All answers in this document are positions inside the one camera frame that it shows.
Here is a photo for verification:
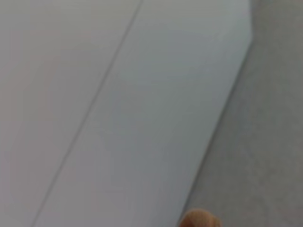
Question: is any brown jute handbag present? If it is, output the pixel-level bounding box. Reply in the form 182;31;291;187
179;209;222;227

